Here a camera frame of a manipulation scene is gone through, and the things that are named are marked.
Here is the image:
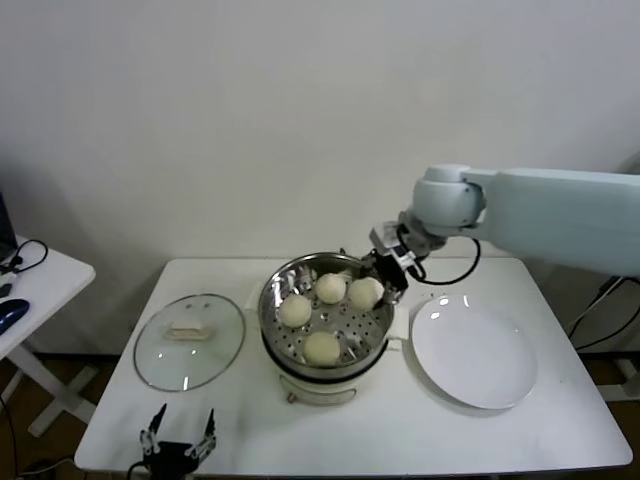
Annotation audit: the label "white stand base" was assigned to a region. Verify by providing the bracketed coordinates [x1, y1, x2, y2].
[597, 357, 640, 401]

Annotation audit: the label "dark laptop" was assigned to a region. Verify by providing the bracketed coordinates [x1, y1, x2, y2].
[0, 187, 20, 261]

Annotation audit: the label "stainless steel steamer basket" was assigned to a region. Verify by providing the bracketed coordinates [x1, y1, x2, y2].
[258, 253, 395, 379]

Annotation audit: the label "black looped cable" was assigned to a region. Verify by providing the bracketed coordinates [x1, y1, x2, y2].
[0, 238, 50, 275]

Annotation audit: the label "cream electric cooker base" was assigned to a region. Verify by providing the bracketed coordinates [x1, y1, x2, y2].
[244, 279, 410, 406]

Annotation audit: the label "blue computer mouse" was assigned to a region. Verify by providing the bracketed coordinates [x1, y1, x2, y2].
[0, 298, 31, 332]

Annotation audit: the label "white side table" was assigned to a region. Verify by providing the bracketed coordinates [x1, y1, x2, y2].
[0, 234, 97, 436]

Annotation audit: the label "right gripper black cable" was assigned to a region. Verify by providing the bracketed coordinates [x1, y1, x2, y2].
[407, 237, 482, 286]

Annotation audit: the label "white steamed baozi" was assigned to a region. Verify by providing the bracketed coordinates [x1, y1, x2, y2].
[314, 272, 347, 305]
[303, 330, 342, 367]
[347, 277, 386, 311]
[278, 293, 312, 329]

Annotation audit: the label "black wall cables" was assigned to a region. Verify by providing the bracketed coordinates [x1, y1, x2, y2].
[569, 277, 640, 351]

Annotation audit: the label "white round plate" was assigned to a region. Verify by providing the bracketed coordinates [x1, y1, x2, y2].
[408, 294, 540, 411]

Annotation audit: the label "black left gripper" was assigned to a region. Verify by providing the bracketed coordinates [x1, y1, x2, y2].
[139, 403, 218, 477]

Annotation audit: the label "round glass pot lid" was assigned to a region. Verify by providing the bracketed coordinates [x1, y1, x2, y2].
[132, 293, 248, 392]

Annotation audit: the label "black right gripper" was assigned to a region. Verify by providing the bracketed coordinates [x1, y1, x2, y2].
[357, 251, 409, 306]

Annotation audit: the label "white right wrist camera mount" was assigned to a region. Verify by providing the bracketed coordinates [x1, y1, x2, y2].
[369, 219, 420, 270]

